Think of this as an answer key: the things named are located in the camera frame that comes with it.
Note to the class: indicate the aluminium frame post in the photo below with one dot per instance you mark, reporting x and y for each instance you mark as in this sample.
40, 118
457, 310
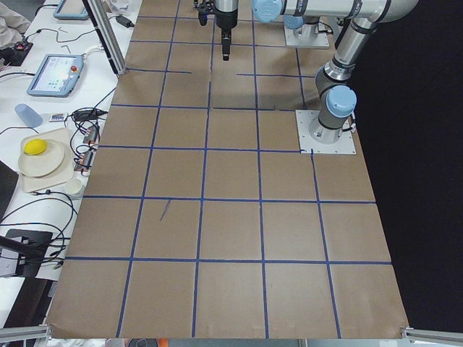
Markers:
101, 24

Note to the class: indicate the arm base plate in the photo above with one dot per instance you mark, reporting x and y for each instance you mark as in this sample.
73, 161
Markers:
306, 36
316, 139

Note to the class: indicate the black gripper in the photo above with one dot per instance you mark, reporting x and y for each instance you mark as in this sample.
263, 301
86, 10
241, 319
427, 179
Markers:
225, 21

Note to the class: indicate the teach pendant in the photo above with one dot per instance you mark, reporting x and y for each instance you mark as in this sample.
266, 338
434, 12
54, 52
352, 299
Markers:
70, 10
56, 76

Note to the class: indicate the yellow lemon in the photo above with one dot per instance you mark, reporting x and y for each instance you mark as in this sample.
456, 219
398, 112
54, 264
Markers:
35, 147

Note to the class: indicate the beige round plate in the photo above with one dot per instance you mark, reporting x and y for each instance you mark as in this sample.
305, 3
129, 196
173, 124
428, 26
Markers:
43, 164

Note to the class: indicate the black power adapter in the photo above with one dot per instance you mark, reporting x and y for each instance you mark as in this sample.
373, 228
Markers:
124, 21

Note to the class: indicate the white paper cup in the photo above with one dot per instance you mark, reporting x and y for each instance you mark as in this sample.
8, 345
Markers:
74, 188

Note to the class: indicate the beige tray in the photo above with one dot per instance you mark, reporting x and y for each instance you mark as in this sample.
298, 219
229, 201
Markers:
62, 174

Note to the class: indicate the blue plastic cup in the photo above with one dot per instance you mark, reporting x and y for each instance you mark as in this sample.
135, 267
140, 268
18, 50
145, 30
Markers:
28, 115

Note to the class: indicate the black stand base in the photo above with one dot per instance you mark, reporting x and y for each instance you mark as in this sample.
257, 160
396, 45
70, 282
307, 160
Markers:
22, 252

